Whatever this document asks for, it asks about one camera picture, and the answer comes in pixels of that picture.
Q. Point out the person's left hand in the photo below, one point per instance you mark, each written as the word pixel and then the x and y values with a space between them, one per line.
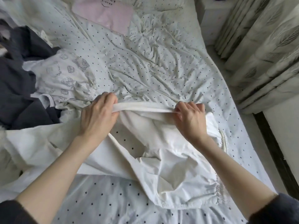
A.
pixel 98 119

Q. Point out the person's right hand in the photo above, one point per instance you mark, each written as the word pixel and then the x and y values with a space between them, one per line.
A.
pixel 191 123

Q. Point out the cream patterned pyjama top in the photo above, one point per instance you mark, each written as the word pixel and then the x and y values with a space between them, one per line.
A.
pixel 65 77

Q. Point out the light grey smocked garment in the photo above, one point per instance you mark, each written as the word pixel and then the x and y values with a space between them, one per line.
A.
pixel 44 100

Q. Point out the black garment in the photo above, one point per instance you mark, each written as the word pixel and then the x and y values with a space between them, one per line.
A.
pixel 18 91

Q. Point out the person's right forearm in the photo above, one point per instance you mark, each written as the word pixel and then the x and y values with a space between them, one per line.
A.
pixel 238 177

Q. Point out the person's left forearm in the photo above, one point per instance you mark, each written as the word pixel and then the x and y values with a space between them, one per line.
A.
pixel 53 182

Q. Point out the white dotted bed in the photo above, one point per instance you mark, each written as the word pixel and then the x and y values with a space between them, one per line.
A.
pixel 159 63

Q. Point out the person's black right sleeve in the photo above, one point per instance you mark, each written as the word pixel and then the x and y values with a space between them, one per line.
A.
pixel 278 210

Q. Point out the person's black sleeve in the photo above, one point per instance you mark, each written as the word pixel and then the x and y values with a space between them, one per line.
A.
pixel 278 210
pixel 16 213

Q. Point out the person's black left sleeve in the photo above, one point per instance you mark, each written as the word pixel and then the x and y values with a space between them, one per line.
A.
pixel 16 213

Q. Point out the striped beige curtain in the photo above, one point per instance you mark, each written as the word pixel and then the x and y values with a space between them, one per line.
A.
pixel 266 49

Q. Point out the white bedside cabinet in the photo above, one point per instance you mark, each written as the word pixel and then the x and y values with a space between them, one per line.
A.
pixel 215 18

